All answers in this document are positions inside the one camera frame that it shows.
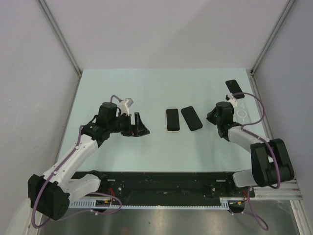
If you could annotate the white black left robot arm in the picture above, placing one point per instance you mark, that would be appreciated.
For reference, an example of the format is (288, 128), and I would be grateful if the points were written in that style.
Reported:
(53, 191)

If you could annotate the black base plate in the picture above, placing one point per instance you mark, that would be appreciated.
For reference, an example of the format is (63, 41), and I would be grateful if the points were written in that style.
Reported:
(156, 184)

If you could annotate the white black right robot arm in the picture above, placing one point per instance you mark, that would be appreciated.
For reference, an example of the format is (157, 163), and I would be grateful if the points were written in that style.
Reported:
(270, 161)

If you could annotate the black smartphone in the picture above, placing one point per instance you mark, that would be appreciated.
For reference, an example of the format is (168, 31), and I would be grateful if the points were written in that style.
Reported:
(172, 120)

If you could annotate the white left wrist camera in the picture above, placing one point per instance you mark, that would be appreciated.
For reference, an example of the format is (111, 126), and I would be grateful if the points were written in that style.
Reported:
(124, 106)

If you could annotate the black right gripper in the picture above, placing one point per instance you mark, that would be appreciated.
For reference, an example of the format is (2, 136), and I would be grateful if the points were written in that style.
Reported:
(209, 115)

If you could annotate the clear magsafe phone case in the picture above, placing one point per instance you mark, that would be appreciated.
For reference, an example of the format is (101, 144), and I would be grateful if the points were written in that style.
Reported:
(242, 114)

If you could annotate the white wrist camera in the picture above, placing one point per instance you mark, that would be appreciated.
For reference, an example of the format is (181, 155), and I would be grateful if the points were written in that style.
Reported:
(231, 99)
(124, 106)

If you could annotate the grey slotted cable duct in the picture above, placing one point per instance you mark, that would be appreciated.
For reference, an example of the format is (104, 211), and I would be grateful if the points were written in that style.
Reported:
(164, 202)

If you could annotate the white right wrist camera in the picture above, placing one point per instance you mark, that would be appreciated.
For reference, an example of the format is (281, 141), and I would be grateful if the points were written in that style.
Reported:
(231, 99)

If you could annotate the black phone case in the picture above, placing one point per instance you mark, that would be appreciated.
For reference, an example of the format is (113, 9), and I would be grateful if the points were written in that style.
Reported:
(191, 118)

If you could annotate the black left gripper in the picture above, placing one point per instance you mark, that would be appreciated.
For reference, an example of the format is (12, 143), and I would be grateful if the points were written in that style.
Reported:
(140, 129)

